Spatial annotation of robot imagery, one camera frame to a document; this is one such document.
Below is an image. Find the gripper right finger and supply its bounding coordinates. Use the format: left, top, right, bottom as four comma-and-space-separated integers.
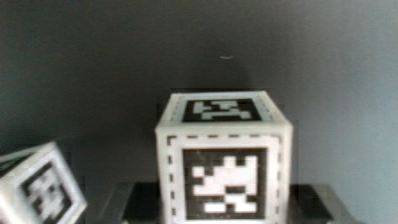
312, 184, 362, 224

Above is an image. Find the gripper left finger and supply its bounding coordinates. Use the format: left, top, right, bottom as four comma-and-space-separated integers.
96, 182, 133, 224

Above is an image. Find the white chair leg with tag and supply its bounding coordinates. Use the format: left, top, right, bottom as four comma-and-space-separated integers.
0, 142, 87, 224

